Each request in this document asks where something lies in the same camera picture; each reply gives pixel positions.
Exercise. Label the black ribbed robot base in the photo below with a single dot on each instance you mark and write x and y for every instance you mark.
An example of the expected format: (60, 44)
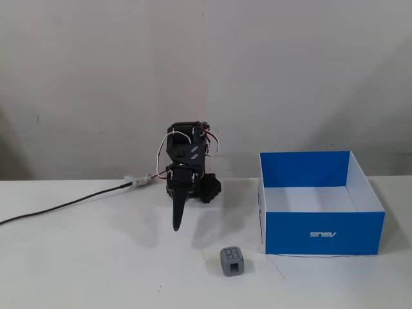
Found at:
(210, 188)

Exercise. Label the clear tape patch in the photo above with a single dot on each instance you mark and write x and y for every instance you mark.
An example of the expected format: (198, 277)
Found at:
(210, 257)

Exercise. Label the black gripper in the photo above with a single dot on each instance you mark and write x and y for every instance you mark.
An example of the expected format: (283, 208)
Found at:
(181, 177)

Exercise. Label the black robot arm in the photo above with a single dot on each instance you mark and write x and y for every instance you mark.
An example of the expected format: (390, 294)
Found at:
(185, 151)

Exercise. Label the blue and white cardboard box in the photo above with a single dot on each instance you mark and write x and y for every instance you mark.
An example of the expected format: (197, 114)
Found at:
(325, 230)

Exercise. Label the gray hollow block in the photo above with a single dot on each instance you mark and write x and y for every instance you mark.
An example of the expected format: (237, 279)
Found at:
(231, 262)

